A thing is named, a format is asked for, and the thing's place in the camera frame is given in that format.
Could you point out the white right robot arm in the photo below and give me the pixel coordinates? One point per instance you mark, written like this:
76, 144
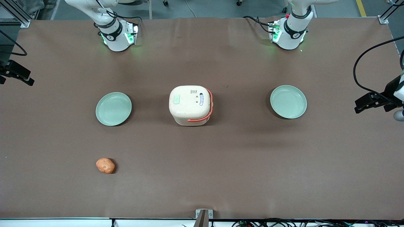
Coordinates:
115, 41

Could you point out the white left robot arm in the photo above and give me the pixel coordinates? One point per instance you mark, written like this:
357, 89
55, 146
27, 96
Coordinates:
292, 37

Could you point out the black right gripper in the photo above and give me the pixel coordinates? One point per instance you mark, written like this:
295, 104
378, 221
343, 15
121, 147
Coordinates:
9, 67

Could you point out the pale green round plate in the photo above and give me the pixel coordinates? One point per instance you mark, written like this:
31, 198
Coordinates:
288, 101
113, 108

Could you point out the grey rounded cylinder end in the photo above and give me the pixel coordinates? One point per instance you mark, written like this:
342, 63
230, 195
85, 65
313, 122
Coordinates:
399, 115

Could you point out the brown table mat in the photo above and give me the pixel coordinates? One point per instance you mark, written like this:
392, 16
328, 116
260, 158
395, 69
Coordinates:
202, 164

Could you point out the aluminium frame post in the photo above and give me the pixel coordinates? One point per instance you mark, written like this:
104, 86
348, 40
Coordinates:
19, 15
386, 14

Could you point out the orange brown potato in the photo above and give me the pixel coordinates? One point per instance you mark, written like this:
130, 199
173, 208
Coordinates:
105, 165

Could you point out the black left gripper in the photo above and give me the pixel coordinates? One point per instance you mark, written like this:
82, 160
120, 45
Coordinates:
390, 90

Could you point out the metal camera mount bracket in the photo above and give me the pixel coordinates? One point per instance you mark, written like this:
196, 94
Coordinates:
203, 217

